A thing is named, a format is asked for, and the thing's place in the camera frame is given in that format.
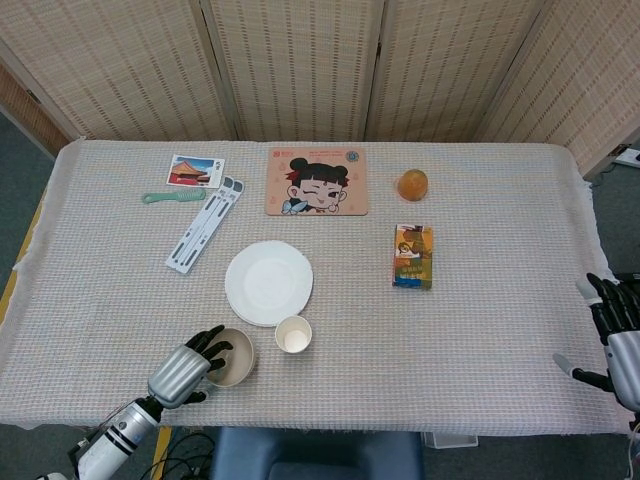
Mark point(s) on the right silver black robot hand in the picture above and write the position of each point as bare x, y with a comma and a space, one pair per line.
625, 360

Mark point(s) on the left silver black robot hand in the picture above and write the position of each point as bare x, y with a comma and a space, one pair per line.
180, 372

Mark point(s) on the beige bowl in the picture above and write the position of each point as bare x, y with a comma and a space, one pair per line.
241, 361

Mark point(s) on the white paper cup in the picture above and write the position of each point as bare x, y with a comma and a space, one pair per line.
293, 336

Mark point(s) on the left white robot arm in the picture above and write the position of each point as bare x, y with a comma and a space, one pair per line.
112, 440

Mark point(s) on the white paper plate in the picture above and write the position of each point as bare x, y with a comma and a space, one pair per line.
270, 282

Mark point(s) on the pale blue folding stand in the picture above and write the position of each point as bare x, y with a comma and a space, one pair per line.
202, 227

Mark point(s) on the blue chair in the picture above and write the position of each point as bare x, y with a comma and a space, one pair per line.
310, 455

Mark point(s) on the green plastic comb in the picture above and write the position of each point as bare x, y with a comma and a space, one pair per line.
170, 197

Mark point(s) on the clear plastic box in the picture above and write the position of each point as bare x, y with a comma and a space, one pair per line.
450, 439

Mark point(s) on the palace photo postcard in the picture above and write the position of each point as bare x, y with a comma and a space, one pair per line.
192, 171

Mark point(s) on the white power strip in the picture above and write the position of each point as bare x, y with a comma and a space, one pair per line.
629, 158

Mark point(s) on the white woven tablecloth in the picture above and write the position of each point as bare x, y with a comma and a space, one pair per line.
400, 350

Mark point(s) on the cartoon girl mouse pad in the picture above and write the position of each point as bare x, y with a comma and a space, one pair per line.
317, 182

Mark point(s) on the colourful printed carton box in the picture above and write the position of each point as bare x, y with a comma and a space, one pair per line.
412, 257

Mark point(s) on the orange fruit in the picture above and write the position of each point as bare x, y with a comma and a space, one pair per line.
413, 185

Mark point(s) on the beige woven folding screen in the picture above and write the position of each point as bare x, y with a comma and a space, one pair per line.
300, 65

